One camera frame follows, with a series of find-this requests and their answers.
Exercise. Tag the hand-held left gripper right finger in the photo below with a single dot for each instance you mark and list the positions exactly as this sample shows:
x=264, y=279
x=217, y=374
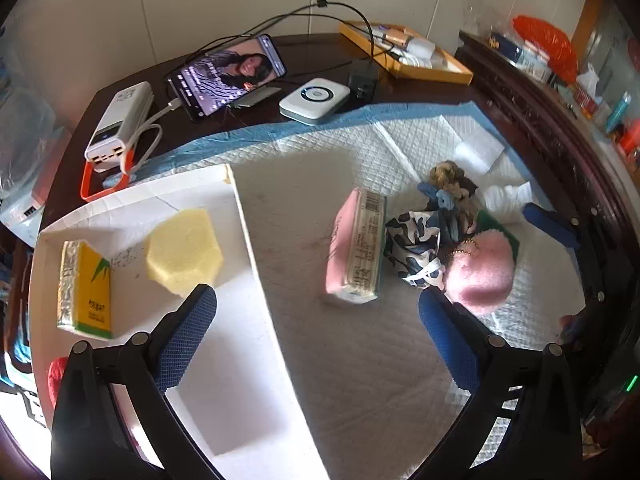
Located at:
x=450, y=342

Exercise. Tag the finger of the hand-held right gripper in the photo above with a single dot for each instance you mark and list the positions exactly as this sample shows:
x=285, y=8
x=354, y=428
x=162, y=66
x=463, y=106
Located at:
x=547, y=222

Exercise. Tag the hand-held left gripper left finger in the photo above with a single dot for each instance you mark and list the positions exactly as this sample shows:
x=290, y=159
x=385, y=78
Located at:
x=185, y=340

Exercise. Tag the white cloth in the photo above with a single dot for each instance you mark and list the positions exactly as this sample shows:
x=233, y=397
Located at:
x=505, y=197

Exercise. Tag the green scouring pad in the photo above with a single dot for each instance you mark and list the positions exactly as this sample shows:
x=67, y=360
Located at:
x=494, y=220

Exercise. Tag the white cardboard box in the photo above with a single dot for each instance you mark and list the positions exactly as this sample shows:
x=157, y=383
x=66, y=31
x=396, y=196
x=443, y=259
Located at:
x=240, y=385

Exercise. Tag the pink fuzzy pouch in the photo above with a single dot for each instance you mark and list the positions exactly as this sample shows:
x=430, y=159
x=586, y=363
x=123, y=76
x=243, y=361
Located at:
x=480, y=277

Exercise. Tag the dark patterned scrunchie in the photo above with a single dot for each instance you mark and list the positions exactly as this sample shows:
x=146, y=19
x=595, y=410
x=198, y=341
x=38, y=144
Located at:
x=462, y=212

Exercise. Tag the brown scrunchie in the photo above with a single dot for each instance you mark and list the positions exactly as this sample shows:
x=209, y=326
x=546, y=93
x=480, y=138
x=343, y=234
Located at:
x=447, y=172

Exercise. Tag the blue scrunchie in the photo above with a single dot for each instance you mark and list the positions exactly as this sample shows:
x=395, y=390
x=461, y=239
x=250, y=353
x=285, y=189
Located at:
x=437, y=195

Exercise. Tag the pink tissue packet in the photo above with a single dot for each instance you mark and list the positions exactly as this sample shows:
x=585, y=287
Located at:
x=345, y=245

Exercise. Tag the red soft item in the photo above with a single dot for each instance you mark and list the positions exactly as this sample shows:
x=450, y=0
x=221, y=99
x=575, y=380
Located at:
x=56, y=380

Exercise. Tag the person's right hand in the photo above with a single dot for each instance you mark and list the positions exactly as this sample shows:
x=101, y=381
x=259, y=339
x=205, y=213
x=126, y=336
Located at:
x=570, y=327

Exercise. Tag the yellow sponge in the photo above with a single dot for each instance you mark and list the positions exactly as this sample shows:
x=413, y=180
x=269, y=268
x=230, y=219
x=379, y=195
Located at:
x=182, y=252

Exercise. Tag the white quilted blue-edged pad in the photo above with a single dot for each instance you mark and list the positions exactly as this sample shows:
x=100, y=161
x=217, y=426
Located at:
x=360, y=360

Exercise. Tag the white folded sheet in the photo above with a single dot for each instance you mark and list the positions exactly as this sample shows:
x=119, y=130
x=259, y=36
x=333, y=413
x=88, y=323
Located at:
x=480, y=156

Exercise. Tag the yellow tissue packet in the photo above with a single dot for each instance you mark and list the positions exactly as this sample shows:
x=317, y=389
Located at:
x=92, y=290

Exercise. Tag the dark carved wooden cabinet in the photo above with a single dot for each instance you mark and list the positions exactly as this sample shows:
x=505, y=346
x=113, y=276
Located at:
x=525, y=95

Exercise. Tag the teal bottle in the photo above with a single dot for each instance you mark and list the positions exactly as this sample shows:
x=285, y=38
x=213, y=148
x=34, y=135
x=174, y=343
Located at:
x=620, y=110

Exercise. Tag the white plastic bag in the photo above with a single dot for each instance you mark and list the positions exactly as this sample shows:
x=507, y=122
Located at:
x=589, y=76

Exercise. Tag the blue plastic bags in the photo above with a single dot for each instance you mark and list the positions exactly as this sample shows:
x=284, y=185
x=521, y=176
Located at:
x=15, y=350

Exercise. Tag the yellow shallow tray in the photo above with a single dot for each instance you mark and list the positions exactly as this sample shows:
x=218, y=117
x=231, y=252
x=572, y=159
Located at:
x=440, y=76

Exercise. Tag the red plastic bag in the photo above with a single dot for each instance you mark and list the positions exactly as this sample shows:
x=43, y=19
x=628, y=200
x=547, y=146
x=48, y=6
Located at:
x=545, y=40

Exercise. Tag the white water dispenser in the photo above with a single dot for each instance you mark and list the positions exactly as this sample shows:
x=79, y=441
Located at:
x=20, y=215

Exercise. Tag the small white box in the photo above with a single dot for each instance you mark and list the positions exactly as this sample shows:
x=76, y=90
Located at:
x=419, y=49

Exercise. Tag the white power bank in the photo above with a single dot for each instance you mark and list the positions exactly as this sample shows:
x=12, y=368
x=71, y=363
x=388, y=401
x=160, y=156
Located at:
x=117, y=125

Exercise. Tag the black charger adapter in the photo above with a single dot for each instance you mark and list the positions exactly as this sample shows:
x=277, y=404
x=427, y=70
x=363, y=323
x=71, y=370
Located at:
x=362, y=82

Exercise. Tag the grey phone stand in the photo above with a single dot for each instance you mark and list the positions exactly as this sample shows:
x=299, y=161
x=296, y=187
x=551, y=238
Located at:
x=260, y=96

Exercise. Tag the white portable router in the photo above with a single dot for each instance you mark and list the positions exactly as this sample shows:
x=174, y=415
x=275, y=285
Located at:
x=312, y=100

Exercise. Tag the black smartphone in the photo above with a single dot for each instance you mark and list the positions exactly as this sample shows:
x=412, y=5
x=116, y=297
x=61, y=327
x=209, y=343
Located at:
x=225, y=77

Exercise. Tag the wooden door frame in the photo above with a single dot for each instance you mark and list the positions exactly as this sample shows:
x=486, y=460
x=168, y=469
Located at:
x=590, y=5

